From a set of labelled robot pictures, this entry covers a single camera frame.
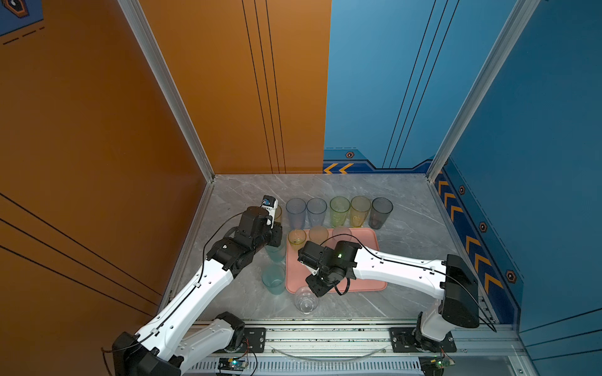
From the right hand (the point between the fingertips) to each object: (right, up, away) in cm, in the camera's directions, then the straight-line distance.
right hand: (314, 289), depth 74 cm
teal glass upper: (-14, +8, +13) cm, 20 cm away
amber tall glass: (+19, +25, +19) cm, 37 cm away
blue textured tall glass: (-7, +25, +17) cm, 31 cm away
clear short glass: (+8, +18, -5) cm, 21 cm away
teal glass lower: (-15, 0, +9) cm, 17 cm away
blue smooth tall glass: (+1, +25, +16) cm, 30 cm away
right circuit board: (+36, -22, -4) cm, 42 cm away
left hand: (-12, +22, +3) cm, 25 cm away
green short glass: (-7, +13, +19) cm, 23 cm away
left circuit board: (-25, -22, -4) cm, 34 cm away
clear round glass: (-3, -7, +8) cm, 11 cm away
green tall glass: (+11, +25, +22) cm, 35 cm away
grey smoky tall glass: (+27, +25, +19) cm, 41 cm away
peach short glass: (+2, +15, +16) cm, 22 cm away
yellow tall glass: (-11, +24, -7) cm, 28 cm away
